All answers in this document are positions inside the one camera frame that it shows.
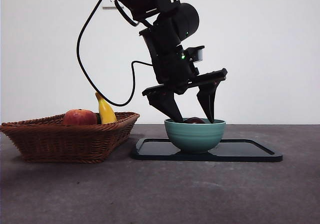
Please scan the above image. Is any red yellow apple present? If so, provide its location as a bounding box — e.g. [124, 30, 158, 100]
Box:
[62, 109, 98, 126]

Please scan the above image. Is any yellow banana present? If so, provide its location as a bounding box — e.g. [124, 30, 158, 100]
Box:
[94, 92, 118, 125]

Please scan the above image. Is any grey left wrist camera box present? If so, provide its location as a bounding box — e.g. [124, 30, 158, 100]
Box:
[183, 45, 206, 62]

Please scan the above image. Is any teal ribbed bowl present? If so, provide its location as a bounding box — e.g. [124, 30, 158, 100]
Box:
[164, 118, 227, 155]

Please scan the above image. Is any dark red plum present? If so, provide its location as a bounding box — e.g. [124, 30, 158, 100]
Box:
[183, 117, 207, 124]

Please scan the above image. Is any long black left arm cable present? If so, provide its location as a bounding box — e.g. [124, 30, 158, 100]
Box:
[76, 0, 154, 107]

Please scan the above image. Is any dark rectangular tray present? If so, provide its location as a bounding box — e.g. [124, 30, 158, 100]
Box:
[131, 138, 284, 162]

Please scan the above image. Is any short black left arm cable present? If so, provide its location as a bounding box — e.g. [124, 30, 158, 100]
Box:
[113, 0, 141, 27]

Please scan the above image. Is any brown wicker basket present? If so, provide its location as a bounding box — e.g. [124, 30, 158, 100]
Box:
[0, 112, 141, 164]

